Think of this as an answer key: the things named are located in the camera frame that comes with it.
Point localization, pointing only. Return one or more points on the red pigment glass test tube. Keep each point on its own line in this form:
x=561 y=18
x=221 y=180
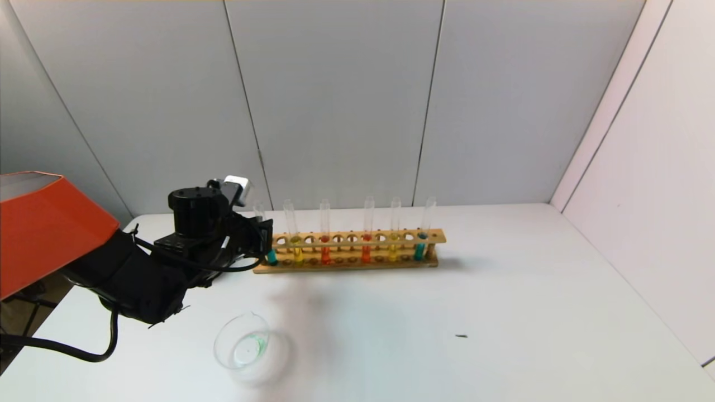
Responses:
x=325 y=257
x=366 y=255

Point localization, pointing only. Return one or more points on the wooden test tube rack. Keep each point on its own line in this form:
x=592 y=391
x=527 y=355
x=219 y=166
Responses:
x=357 y=267

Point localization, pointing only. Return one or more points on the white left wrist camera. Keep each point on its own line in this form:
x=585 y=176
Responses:
x=240 y=187

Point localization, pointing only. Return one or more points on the yellow pigment glass test tube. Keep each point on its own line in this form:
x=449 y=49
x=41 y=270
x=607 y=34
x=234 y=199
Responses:
x=392 y=254
x=299 y=255

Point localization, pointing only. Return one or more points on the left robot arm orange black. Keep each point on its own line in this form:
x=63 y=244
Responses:
x=56 y=234

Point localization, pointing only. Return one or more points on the clear glass dish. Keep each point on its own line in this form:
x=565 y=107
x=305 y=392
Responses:
x=246 y=352

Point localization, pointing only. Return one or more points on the blue pigment glass test tube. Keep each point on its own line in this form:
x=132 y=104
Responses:
x=272 y=258
x=419 y=252

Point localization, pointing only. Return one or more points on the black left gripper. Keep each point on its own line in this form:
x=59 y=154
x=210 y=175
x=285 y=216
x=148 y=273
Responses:
x=261 y=237

